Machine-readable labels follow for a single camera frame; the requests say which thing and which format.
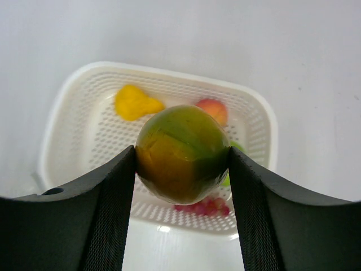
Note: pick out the yellow pear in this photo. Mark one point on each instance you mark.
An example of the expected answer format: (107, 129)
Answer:
(132, 103)

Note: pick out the green apple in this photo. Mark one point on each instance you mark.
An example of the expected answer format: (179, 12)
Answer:
(227, 182)

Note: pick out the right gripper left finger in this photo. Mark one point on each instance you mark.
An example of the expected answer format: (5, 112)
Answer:
(81, 225)

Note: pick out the green yellow mango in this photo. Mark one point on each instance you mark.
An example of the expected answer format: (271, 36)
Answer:
(182, 154)

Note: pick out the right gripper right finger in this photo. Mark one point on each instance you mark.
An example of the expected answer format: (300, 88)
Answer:
(283, 226)

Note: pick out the red grape bunch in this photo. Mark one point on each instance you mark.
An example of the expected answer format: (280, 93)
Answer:
(210, 206)

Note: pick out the red peach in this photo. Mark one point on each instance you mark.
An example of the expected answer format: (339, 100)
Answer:
(216, 109)

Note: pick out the white perforated plastic basket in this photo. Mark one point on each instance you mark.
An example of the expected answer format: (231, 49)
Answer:
(84, 132)

